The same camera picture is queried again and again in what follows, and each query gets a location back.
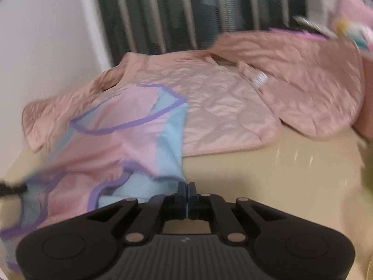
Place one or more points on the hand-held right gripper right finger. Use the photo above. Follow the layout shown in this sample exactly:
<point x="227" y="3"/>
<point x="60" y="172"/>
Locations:
<point x="192" y="204"/>

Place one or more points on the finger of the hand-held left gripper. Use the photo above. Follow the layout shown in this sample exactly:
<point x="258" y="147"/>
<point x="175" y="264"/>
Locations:
<point x="14" y="189"/>

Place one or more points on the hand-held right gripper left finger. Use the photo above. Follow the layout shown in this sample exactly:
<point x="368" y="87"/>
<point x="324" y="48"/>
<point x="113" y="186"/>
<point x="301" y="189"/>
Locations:
<point x="182" y="204"/>

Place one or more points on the pink blue mesh shirt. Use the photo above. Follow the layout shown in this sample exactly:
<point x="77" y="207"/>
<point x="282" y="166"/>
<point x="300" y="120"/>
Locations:
<point x="116" y="140"/>

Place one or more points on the pink quilted jacket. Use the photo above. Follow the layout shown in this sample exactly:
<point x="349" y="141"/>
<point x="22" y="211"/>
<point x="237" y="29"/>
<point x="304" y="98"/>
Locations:
<point x="233" y="105"/>

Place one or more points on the metal window railing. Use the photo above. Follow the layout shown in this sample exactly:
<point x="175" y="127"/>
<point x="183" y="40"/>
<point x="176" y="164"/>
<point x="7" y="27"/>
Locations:
<point x="159" y="20"/>

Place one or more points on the dark glass window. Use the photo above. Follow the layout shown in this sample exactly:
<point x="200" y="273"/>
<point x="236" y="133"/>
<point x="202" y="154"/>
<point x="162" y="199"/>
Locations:
<point x="174" y="5"/>

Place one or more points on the pink storage cabinet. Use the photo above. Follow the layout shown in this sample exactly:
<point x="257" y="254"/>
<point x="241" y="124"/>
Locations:
<point x="367" y="108"/>

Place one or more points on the silver patterned packet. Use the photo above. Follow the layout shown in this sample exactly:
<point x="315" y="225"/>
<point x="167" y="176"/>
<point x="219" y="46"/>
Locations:
<point x="309" y="22"/>

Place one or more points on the white plush toy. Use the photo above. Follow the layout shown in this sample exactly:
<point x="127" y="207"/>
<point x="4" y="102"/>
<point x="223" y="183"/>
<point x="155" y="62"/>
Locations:
<point x="354" y="30"/>

